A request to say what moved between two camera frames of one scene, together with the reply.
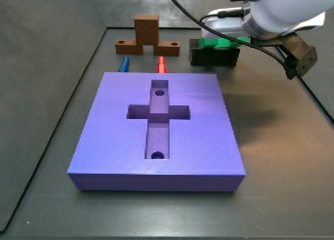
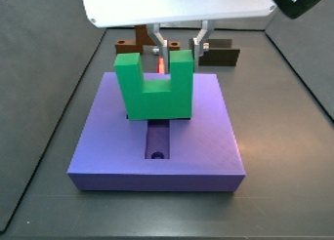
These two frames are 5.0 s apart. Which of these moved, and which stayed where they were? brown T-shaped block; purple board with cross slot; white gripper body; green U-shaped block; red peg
Moved: green U-shaped block; white gripper body
Stayed: brown T-shaped block; purple board with cross slot; red peg
